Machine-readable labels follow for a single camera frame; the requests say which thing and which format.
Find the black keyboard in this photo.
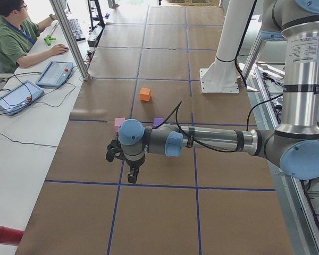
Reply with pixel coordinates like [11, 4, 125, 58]
[68, 19, 86, 41]

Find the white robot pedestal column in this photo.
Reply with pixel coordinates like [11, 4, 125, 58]
[200, 0, 257, 94]

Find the blue tape horizontal strip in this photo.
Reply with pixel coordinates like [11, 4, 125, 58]
[44, 180, 276, 192]

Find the white side desk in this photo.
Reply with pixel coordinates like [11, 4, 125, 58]
[0, 20, 91, 255]

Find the aluminium frame rail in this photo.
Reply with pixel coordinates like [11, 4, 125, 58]
[252, 64, 319, 254]

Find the purple cube block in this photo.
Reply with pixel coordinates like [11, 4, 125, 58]
[153, 117, 164, 128]

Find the brown paper table cover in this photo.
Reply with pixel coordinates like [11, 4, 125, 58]
[16, 6, 293, 254]

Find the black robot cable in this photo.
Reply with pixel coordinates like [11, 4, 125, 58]
[151, 100, 284, 153]

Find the near blue teach pendant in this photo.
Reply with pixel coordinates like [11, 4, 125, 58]
[0, 80, 44, 115]

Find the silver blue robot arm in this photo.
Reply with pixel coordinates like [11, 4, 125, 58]
[106, 1, 319, 183]

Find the pink cube block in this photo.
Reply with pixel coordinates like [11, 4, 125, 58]
[114, 117, 125, 132]

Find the green plastic tool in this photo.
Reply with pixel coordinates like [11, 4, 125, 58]
[44, 35, 56, 46]

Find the blue tape vertical strip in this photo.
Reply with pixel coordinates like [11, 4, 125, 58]
[106, 6, 150, 255]

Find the red cylinder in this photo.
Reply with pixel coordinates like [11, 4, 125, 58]
[0, 225, 24, 246]

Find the aluminium frame post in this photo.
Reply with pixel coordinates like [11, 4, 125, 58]
[50, 0, 90, 81]

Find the orange cube block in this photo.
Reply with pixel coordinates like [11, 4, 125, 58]
[139, 88, 151, 101]

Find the person in green shirt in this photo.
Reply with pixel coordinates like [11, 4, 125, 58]
[0, 0, 69, 73]

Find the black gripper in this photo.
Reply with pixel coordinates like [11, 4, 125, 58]
[106, 139, 145, 184]

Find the blue teach pendant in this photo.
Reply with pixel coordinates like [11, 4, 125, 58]
[0, 80, 44, 115]
[36, 61, 73, 88]

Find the far blue teach pendant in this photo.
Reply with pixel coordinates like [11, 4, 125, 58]
[36, 61, 73, 88]

